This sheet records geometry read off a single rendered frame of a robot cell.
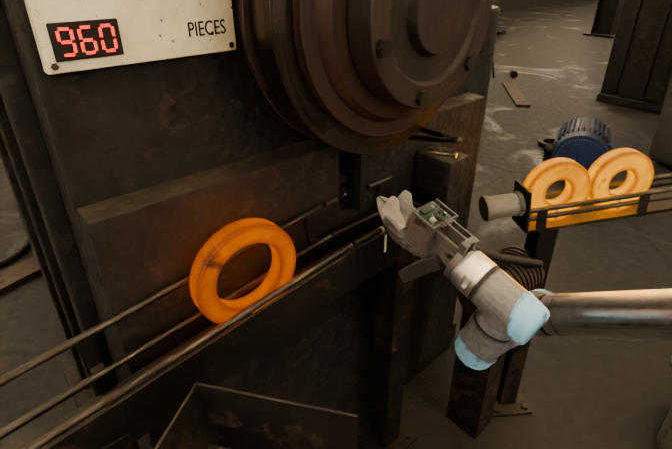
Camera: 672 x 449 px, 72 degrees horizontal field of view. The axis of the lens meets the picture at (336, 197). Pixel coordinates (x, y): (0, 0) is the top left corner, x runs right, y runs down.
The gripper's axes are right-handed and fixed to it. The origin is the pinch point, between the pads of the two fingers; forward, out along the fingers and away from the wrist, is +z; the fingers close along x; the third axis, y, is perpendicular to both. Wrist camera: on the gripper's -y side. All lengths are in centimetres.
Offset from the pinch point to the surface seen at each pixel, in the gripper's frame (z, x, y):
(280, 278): -1.9, 25.1, -5.0
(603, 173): -22, -49, 7
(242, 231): 2.0, 31.2, 6.2
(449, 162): -0.9, -18.1, 5.1
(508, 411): -42, -37, -65
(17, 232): 161, 49, -132
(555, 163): -14.4, -39.2, 7.4
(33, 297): 103, 54, -113
